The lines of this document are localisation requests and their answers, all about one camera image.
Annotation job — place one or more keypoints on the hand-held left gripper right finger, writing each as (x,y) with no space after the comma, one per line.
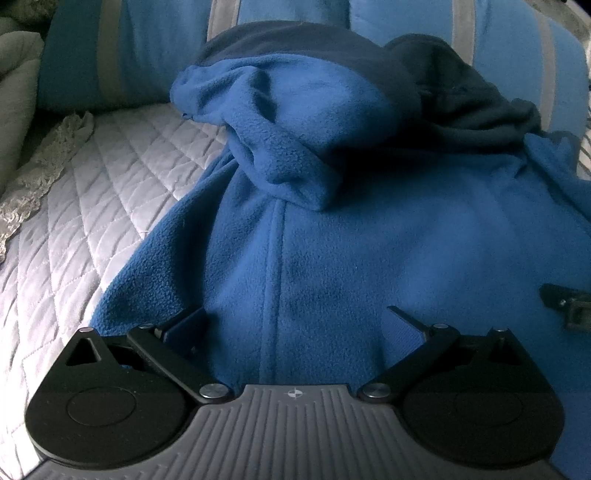
(406,330)

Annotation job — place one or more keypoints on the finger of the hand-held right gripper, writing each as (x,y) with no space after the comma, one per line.
(579,314)

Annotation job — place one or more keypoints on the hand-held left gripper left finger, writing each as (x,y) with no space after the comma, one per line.
(187,325)

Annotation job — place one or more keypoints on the blue fleece jacket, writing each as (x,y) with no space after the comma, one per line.
(369,207)

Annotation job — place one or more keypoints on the white quilted bedspread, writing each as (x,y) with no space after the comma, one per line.
(92,207)

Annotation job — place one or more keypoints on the striped cloth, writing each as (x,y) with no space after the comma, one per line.
(585,157)

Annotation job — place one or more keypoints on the grey lace trim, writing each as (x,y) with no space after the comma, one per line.
(41,166)

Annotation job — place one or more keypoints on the blue pillow with grey stripes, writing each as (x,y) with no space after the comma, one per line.
(161,41)
(503,32)

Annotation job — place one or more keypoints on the green folded comforter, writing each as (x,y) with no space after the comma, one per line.
(16,69)

